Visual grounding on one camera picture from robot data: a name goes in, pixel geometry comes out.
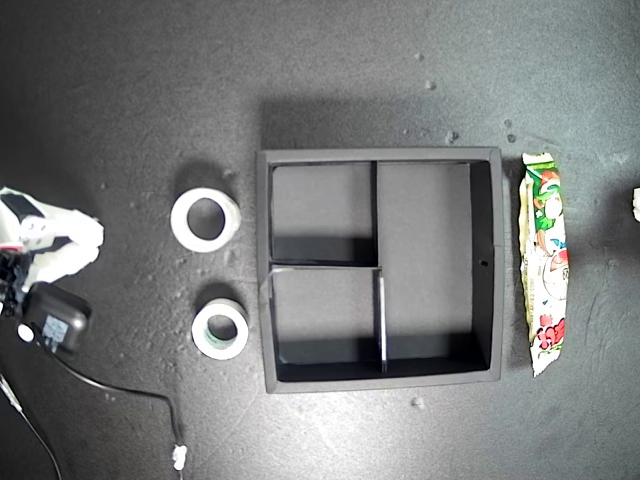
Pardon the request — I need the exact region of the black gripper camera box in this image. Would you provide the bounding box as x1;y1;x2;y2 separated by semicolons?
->
17;281;93;357

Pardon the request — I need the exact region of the snack bar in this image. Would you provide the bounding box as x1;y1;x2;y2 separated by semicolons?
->
518;151;572;378

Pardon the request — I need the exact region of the small white tape roll green core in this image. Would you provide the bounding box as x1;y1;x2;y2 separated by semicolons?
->
191;298;250;361

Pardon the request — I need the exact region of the large white tape roll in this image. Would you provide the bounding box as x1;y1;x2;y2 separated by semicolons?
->
169;187;242;253

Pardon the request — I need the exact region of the thin black and white cable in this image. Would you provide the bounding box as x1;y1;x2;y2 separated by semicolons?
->
0;372;64;480

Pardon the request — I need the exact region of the black camera cable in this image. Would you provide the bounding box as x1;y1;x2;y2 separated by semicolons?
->
45;344;184;450

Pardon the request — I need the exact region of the black tray with wells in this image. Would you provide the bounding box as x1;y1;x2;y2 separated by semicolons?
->
254;145;504;395

